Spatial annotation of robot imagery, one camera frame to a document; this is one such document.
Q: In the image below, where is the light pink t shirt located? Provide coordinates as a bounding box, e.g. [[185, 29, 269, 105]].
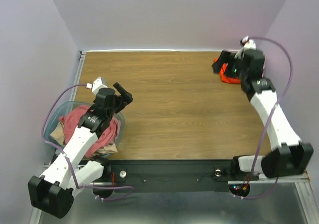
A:
[[261, 63, 265, 78]]

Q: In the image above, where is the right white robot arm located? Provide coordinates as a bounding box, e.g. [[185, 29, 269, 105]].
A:
[[212, 49, 314, 179]]

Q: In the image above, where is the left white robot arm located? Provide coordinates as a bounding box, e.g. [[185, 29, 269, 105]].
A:
[[27, 78, 134, 219]]

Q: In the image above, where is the folded orange t shirt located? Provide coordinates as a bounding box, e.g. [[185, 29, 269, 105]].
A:
[[212, 58, 241, 84]]

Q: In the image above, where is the dusty rose shirt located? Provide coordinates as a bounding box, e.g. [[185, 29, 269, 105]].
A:
[[59, 105, 121, 158]]

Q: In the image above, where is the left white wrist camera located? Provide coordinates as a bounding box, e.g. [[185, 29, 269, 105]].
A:
[[86, 77, 108, 95]]

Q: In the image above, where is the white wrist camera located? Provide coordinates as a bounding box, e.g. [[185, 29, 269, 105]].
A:
[[86, 77, 108, 95], [235, 36, 256, 59]]

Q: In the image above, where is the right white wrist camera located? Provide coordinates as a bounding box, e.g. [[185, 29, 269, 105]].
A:
[[235, 36, 256, 59]]

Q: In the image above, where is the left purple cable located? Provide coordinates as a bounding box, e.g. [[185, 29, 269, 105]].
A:
[[41, 84, 135, 202]]

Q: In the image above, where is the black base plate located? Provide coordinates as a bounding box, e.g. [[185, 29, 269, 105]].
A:
[[94, 159, 258, 193]]

